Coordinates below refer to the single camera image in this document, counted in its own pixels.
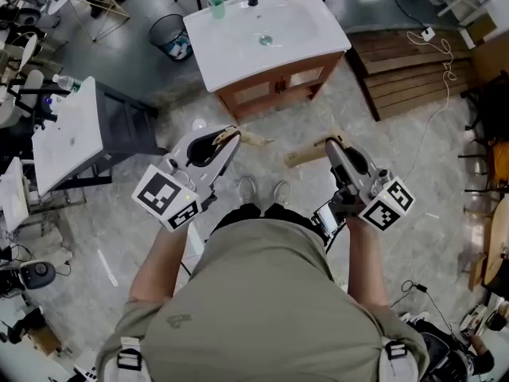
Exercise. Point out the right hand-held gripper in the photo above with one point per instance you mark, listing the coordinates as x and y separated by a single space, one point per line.
387 207

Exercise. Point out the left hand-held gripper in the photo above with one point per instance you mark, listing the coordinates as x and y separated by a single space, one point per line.
163 197

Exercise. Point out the beige paper packet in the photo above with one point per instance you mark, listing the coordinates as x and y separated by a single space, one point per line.
304 155
254 138

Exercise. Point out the person's right forearm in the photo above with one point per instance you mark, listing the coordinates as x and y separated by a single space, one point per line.
366 261

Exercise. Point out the person's left forearm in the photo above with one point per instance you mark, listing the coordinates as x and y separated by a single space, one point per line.
159 261

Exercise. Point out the green plastic cup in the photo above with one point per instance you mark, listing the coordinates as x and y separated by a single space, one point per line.
217 10

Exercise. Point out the person's left shoe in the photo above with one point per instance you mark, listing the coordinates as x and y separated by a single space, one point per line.
247 191

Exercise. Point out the person's shoe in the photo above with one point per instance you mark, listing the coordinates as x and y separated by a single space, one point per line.
247 191
282 193

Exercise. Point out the black belt device with screen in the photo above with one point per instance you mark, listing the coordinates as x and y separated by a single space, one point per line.
328 219

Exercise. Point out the person's right shoe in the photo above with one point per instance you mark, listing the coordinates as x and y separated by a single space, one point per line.
282 193

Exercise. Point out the person's black shorts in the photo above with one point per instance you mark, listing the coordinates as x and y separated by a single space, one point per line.
246 213

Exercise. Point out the wooden vanity cabinet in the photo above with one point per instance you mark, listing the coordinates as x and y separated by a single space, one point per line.
258 94

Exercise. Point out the brown wooden slat decking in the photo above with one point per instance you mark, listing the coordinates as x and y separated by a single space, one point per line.
397 74

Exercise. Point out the white ceramic sink basin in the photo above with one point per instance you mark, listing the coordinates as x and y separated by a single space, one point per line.
238 54

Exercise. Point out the black mesh waste bin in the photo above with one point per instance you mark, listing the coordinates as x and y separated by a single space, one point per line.
163 30

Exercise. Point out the round metal sink drain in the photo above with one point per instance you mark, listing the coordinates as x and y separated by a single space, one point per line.
266 39

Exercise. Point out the white-top black side cabinet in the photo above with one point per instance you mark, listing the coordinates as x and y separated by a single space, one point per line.
67 137

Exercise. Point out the black chair yellow cushion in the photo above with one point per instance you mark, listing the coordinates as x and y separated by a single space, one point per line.
501 161

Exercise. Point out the white power adapter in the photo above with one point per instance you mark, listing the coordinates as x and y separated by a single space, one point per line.
428 34

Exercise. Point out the clear plastic water bottle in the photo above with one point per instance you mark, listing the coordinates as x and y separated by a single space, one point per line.
65 82

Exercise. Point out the person's olive shirt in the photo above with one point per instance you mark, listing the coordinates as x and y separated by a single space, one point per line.
258 301

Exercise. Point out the round wooden table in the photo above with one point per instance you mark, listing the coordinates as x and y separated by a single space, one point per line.
497 245

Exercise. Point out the white marble slab table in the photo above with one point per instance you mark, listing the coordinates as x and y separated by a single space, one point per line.
14 197

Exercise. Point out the white round device black centre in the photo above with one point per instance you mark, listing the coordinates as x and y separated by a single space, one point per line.
37 273

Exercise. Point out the white shelf frame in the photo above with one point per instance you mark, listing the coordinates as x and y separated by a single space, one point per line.
461 3

